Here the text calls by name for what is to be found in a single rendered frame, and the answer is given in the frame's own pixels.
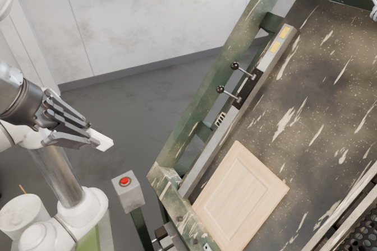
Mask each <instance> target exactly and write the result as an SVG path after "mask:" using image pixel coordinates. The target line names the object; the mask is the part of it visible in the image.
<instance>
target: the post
mask: <svg viewBox="0 0 377 251"><path fill-rule="evenodd" d="M130 214H131V217H132V220H133V222H134V225H135V227H136V230H137V233H138V236H139V238H140V241H141V244H142V247H143V249H144V251H154V248H153V245H152V242H151V239H150V236H149V233H148V230H147V227H146V223H145V220H144V217H143V215H142V212H141V208H140V207H138V208H137V209H135V210H133V211H131V212H130Z"/></svg>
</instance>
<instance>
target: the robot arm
mask: <svg viewBox="0 0 377 251"><path fill-rule="evenodd" d="M12 4H13V0H0V23H1V22H3V21H4V20H5V19H6V18H7V17H8V16H9V14H10V12H11V7H12ZM84 121H86V119H85V117H84V116H82V115H81V114H80V113H78V112H77V111H76V110H75V109H73V108H72V107H70V106H69V105H68V104H66V103H65V102H64V101H63V100H61V98H60V97H59V96H58V95H57V94H56V93H55V92H54V91H53V90H52V89H50V88H44V87H39V86H38V85H36V84H34V83H32V82H30V81H29V80H27V79H25V78H23V76H22V72H21V71H20V70H19V69H17V68H15V67H14V66H12V65H10V64H8V63H7V62H5V61H3V60H2V59H0V152H2V151H4V150H6V149H8V148H10V147H12V146H14V145H15V144H17V143H18V144H19V145H20V146H22V147H24V148H27V150H28V151H29V153H30V154H31V156H32V158H33V159H34V161H35V162H36V164H37V166H38V167H39V169H40V171H41V172H42V174H43V175H44V177H45V178H46V180H47V182H48V183H49V185H50V187H51V188H52V190H53V191H54V193H55V195H56V196H57V198H58V199H59V201H58V204H57V209H58V213H57V214H56V215H55V216H54V217H52V218H51V219H48V220H46V221H39V222H36V223H34V224H32V225H30V226H29V227H27V228H26V229H25V230H24V231H23V233H22V234H21V236H20V238H19V244H18V247H19V251H76V246H77V242H78V241H79V240H80V239H81V238H82V237H84V236H85V235H86V234H87V233H88V232H89V231H90V230H91V229H92V228H93V227H94V226H95V225H96V224H97V223H98V222H99V221H100V220H101V219H102V217H103V216H104V214H105V213H106V210H107V208H108V198H107V196H106V195H105V194H104V193H103V191H101V190H100V189H98V188H87V187H83V186H81V184H80V182H79V180H78V178H77V176H76V174H75V172H74V170H73V168H72V166H71V164H70V162H69V160H68V158H67V156H66V154H65V152H64V150H63V147H65V148H71V149H75V150H82V149H83V148H84V147H86V146H87V145H88V146H91V147H93V148H97V149H99V150H101V151H105V150H107V149H108V148H110V147H111V146H113V140H112V139H110V138H108V137H106V136H104V135H102V134H100V133H99V132H97V131H95V130H93V129H92V128H90V127H91V126H92V124H91V123H90V122H88V123H87V124H86V123H85V122H84Z"/></svg>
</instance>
